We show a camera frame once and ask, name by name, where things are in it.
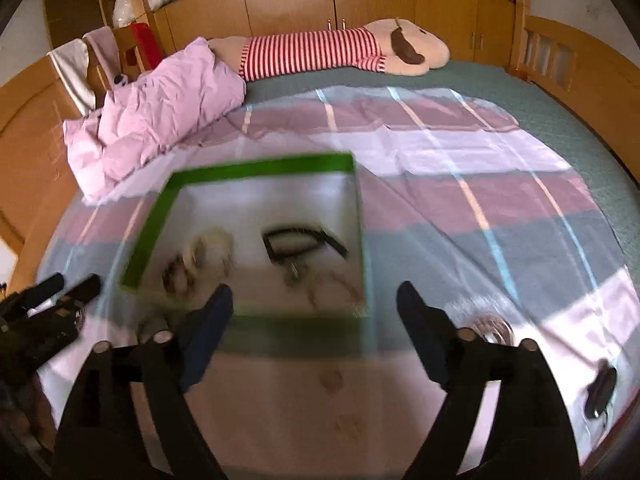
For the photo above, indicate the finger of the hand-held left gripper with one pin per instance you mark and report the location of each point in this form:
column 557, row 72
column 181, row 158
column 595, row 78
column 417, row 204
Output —
column 42, row 290
column 82, row 287

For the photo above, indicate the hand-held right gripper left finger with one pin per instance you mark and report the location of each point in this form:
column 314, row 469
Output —
column 202, row 340

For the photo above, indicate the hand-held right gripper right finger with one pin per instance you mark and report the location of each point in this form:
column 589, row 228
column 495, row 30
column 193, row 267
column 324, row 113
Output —
column 425, row 340

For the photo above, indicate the clear crystal trinket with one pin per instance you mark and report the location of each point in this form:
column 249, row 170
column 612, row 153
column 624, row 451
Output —
column 490, row 329

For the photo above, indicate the green cardboard box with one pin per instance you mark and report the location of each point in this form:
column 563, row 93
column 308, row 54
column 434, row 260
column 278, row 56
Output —
column 260, row 210

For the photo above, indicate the wooden headboard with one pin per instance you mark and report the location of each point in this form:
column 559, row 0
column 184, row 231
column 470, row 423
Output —
column 30, row 135

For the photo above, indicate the plaid bed sheet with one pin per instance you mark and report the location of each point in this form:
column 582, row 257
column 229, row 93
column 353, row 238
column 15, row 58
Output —
column 450, row 185

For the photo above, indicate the pink duvet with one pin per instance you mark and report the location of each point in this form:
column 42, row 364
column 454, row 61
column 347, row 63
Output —
column 160, row 110

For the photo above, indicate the white hanging garment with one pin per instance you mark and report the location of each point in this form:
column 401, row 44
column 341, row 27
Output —
column 75, row 75

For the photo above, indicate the pink hanging garment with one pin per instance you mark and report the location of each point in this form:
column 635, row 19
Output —
column 102, row 55

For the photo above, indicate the red hanging garment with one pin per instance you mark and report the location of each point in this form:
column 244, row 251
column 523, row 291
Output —
column 146, row 47

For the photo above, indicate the green bedspread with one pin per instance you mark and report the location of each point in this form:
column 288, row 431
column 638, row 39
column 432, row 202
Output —
column 575, row 125

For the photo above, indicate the striped plush toy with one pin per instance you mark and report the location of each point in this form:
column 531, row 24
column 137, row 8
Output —
column 320, row 52

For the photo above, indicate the wooden footboard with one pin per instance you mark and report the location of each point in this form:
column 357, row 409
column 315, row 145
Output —
column 570, row 60

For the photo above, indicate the wooden wall cabinet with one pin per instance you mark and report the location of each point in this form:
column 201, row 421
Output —
column 285, row 5

